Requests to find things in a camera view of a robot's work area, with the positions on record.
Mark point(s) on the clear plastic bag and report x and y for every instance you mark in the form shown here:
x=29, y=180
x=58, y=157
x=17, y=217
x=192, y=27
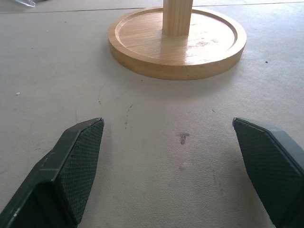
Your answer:
x=16, y=2

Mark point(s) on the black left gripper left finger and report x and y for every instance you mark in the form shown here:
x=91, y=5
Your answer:
x=59, y=175

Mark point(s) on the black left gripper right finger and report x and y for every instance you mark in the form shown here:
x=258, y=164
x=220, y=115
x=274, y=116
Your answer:
x=273, y=166

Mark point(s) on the round wooden stand base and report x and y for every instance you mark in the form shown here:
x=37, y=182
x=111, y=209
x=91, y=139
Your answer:
x=177, y=45

